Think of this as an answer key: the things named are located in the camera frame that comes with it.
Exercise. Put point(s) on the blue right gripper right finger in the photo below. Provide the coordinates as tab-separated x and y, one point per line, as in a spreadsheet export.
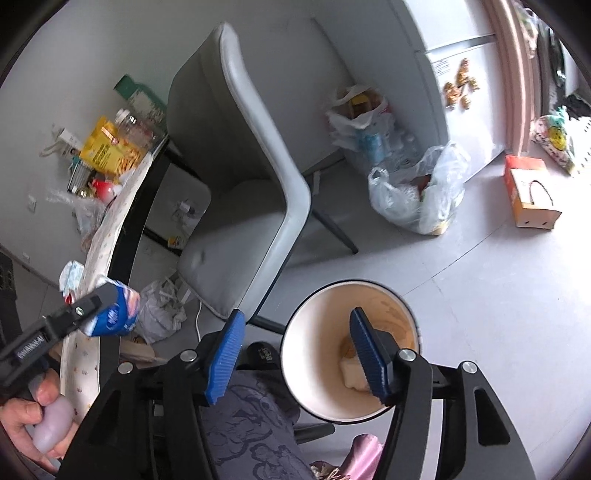
376	350

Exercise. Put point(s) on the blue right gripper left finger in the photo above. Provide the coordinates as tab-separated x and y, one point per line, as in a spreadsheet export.
223	349

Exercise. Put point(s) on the red white torn carton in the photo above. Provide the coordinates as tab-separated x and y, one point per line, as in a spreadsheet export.
69	280

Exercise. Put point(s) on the blue white tissue pack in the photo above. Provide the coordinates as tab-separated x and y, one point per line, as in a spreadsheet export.
119	317

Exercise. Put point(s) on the round trash bin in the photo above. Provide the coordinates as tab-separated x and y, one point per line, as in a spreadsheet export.
317	342

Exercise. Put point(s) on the person's left hand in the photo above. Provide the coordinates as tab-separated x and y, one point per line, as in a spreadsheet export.
42	428

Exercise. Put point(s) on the floral tablecloth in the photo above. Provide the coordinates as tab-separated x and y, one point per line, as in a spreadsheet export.
80	355

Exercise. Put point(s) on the person's patterned grey leg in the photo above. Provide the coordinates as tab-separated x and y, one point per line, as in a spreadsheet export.
250	430

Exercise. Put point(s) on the grey upholstered chair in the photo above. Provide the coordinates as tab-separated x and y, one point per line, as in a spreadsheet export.
260	201

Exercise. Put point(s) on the clear plastic bag on table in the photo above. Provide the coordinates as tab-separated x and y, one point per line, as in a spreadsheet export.
87	211

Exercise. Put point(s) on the plastic bag on floor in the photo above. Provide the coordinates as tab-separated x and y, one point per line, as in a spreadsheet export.
423	198

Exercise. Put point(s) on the red white vase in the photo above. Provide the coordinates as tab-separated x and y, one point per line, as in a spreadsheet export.
105	191

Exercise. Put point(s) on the white milk carton box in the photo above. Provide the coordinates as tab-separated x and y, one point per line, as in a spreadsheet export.
66	145

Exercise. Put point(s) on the orange cardboard gift box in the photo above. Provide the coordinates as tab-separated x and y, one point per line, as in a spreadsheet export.
529	187

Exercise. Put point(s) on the yellow snack bag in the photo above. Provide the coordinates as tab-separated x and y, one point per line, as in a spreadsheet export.
109	153

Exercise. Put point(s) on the bag of bottles by fridge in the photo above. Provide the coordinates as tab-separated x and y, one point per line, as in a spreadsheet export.
362	124

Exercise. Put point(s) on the clear plastic water jug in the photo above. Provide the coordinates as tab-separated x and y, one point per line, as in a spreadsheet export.
134	131

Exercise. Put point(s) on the green tall box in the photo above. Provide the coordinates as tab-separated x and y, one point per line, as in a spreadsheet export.
143	101

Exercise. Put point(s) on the white refrigerator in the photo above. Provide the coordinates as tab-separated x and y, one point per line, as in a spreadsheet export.
457	51

